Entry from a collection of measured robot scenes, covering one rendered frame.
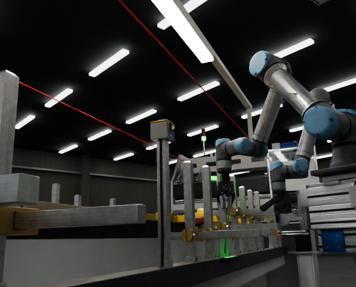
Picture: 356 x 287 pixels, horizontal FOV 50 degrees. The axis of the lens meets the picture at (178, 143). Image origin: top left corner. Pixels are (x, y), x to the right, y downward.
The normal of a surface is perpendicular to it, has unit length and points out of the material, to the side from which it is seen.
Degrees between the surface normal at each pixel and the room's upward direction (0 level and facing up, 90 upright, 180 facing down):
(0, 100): 90
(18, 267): 90
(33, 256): 90
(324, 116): 97
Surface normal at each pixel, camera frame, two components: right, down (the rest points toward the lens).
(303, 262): -0.39, -0.22
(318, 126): -0.73, -0.04
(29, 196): 0.92, -0.12
